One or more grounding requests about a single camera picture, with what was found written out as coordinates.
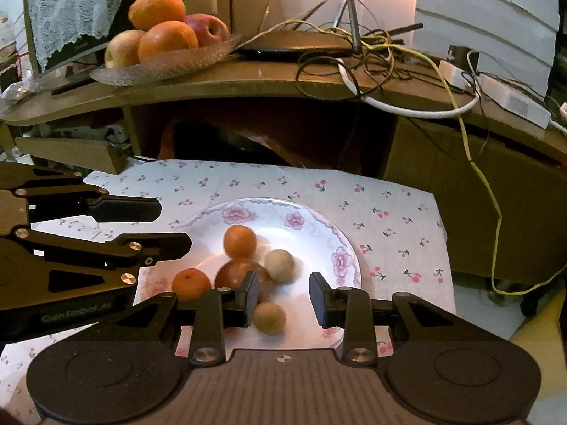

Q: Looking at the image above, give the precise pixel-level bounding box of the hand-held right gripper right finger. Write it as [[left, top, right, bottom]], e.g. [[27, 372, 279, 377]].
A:
[[308, 271, 467, 367]]

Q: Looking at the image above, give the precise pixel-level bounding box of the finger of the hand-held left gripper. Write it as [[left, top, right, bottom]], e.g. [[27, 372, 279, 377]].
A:
[[13, 226, 193, 307], [0, 162, 163, 225]]

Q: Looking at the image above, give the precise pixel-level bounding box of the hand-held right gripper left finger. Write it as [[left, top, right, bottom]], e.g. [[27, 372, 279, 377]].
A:
[[106, 270, 260, 368]]

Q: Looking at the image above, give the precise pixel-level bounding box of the brown kiwi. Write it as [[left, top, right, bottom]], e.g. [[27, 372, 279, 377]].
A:
[[264, 249, 296, 283], [252, 303, 287, 335]]

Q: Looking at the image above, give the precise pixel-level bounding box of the large red-brown tomato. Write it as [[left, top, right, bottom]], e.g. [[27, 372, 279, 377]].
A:
[[214, 257, 274, 304]]

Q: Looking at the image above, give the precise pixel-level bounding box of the white floral plate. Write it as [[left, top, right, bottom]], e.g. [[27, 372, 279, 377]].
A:
[[136, 197, 363, 351]]

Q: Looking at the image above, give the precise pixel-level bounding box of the small orange mandarin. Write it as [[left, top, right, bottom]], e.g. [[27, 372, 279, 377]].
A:
[[223, 225, 258, 259], [171, 268, 212, 302]]

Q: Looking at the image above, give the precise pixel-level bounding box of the wooden keyboard tray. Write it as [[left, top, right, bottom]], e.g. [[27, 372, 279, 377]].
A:
[[15, 136, 128, 175]]

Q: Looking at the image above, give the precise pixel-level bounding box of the cherry-print tablecloth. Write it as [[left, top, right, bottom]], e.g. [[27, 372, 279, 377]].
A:
[[0, 158, 458, 418]]

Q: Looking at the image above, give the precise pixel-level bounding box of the glass fruit dish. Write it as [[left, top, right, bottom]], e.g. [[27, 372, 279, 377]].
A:
[[89, 35, 242, 87]]

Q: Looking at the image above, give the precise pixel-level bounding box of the yellow apple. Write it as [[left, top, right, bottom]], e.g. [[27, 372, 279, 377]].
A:
[[104, 29, 147, 69]]

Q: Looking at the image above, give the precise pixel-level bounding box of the computer monitor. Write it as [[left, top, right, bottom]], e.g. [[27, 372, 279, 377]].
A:
[[21, 0, 130, 84]]

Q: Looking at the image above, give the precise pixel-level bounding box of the large orange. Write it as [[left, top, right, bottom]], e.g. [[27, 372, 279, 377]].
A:
[[128, 0, 187, 32], [137, 21, 199, 64]]

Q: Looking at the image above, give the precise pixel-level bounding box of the wooden desk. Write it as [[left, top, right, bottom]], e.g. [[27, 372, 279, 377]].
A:
[[0, 57, 567, 316]]

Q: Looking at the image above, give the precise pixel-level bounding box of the red apple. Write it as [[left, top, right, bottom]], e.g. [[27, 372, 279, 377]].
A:
[[183, 13, 230, 49]]

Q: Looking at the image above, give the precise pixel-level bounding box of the white lace cloth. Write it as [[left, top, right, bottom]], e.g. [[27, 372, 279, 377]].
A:
[[26, 0, 130, 70]]

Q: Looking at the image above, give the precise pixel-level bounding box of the black router with antennas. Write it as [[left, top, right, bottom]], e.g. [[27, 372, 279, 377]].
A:
[[228, 0, 424, 61]]

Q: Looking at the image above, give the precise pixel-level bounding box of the small white power adapter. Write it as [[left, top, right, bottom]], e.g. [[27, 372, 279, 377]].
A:
[[438, 59, 467, 88]]

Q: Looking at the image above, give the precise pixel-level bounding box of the white rectangular device box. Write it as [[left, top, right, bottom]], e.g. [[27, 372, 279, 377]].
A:
[[480, 74, 552, 129]]

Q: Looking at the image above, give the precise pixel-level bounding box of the black cable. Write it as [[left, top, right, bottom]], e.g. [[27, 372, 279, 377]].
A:
[[296, 31, 406, 173]]

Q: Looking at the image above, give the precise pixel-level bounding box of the yellow cable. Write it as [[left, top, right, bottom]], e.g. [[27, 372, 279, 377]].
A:
[[239, 17, 567, 296]]

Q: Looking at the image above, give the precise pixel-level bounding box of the thick white cable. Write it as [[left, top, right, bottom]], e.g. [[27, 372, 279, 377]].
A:
[[338, 58, 482, 120]]

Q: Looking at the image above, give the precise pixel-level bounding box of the white ribbed wall panel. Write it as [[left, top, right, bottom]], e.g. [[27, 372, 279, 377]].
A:
[[414, 0, 561, 99]]

